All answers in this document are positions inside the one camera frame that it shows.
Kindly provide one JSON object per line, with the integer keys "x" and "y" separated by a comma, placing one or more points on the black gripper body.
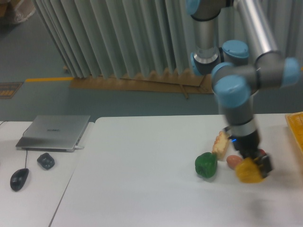
{"x": 247, "y": 145}

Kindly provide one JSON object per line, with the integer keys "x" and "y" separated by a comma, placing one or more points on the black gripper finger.
{"x": 264, "y": 165}

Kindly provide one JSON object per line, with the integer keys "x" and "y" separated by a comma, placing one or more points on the yellow bell pepper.
{"x": 248, "y": 172}

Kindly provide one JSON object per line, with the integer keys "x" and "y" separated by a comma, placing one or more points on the black computer mouse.
{"x": 18, "y": 179}

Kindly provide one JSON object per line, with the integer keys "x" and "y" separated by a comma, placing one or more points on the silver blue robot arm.
{"x": 236, "y": 82}

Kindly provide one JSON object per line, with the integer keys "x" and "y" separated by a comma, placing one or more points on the red bell pepper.
{"x": 262, "y": 152}

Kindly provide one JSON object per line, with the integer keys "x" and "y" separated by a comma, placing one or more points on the green bell pepper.
{"x": 206, "y": 165}

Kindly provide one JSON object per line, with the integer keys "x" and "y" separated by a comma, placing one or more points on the yellow woven basket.
{"x": 295, "y": 124}

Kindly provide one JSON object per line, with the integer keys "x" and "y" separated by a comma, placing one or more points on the brown egg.
{"x": 233, "y": 161}

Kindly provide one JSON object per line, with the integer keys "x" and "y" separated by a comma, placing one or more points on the toy bread slice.
{"x": 220, "y": 145}

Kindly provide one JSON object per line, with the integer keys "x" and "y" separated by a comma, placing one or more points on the pale green pleated curtain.
{"x": 228, "y": 39}

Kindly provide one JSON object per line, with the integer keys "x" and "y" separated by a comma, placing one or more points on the dark grey small gadget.
{"x": 46, "y": 161}

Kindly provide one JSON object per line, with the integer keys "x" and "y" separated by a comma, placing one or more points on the silver laptop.
{"x": 54, "y": 132}

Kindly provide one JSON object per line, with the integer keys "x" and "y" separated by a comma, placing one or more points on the floor warning sticker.
{"x": 8, "y": 90}

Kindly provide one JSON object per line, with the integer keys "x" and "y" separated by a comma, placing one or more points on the cardboard box top left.
{"x": 14, "y": 12}

